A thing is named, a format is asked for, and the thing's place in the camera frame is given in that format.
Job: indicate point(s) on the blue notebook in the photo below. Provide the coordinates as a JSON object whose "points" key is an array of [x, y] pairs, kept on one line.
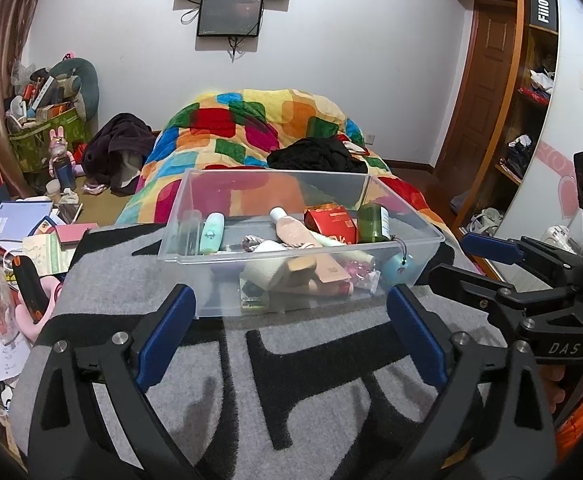
{"points": [[19, 220]]}

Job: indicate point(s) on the pink book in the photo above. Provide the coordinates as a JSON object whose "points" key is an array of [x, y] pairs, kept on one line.
{"points": [[71, 234]]}

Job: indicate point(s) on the clear plastic storage bin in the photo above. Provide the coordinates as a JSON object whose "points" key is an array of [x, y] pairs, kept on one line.
{"points": [[296, 240]]}

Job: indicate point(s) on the green fabric storage bag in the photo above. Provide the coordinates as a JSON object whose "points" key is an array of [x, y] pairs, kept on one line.
{"points": [[46, 140]]}

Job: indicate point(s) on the white cylindrical jar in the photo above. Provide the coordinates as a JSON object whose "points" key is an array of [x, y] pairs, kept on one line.
{"points": [[266, 266]]}

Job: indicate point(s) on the black and orange tool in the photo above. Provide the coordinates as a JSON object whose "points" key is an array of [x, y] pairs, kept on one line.
{"points": [[31, 287]]}

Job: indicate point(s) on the colourful patchwork quilt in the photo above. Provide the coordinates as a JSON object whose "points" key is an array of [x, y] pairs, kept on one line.
{"points": [[251, 130]]}

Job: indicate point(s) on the grey neck pillow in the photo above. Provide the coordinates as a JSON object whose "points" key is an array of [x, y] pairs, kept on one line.
{"points": [[79, 85]]}

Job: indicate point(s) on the red and white box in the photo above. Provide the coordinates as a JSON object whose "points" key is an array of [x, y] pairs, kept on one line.
{"points": [[332, 224]]}

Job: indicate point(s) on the mint green tube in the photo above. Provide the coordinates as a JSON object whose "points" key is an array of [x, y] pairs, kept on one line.
{"points": [[211, 234]]}

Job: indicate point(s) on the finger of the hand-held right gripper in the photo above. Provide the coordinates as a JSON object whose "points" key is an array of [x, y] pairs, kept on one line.
{"points": [[489, 249], [466, 285]]}

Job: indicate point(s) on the pink candy wrapper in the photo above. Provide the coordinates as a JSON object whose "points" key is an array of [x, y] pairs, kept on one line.
{"points": [[364, 274]]}

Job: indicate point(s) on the white appliance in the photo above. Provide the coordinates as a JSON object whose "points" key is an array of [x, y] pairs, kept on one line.
{"points": [[560, 240]]}

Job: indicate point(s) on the white handbag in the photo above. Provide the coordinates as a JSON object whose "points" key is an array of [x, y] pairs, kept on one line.
{"points": [[484, 221]]}

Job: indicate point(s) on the blue tape roll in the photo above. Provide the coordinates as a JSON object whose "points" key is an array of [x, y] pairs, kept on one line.
{"points": [[398, 267]]}

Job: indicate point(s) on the rabbit figurine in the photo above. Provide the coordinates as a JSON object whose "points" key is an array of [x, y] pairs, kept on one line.
{"points": [[61, 157]]}

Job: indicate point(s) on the dark green jar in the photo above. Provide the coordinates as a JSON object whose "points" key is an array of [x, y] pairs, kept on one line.
{"points": [[374, 223]]}

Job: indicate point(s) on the white sliding door pink hearts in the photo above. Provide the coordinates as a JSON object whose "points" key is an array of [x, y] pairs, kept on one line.
{"points": [[571, 110]]}

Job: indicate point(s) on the black clothing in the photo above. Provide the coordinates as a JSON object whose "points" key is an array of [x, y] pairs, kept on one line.
{"points": [[316, 155]]}

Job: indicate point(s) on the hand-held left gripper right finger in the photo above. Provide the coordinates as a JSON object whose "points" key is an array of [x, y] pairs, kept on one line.
{"points": [[416, 335]]}

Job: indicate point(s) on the pale green tube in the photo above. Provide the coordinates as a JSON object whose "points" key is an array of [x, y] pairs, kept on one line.
{"points": [[344, 250]]}

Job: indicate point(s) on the wooden room door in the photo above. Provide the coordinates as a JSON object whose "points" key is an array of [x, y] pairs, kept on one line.
{"points": [[476, 95]]}

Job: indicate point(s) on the wooden wardrobe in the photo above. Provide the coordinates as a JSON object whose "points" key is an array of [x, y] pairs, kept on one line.
{"points": [[516, 100]]}

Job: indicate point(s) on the pink tube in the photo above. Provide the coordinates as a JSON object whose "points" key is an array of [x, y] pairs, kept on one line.
{"points": [[329, 277]]}

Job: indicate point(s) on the grey and black blanket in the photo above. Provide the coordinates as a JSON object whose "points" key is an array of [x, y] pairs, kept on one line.
{"points": [[231, 400]]}

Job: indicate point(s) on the small wall monitor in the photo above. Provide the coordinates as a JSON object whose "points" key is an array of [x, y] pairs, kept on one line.
{"points": [[230, 16]]}

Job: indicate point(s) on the peach bottle with white cap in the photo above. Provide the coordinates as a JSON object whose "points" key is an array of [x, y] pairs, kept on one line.
{"points": [[294, 227]]}

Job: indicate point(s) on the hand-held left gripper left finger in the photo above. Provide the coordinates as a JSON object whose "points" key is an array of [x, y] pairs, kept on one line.
{"points": [[167, 330]]}

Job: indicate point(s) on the dark purple clothing pile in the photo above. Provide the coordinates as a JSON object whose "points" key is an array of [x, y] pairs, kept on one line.
{"points": [[116, 152]]}

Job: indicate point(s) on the person's right hand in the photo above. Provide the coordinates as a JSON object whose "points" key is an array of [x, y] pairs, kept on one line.
{"points": [[554, 387]]}

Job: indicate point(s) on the black box with white print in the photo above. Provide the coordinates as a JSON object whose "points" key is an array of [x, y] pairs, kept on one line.
{"points": [[542, 9]]}

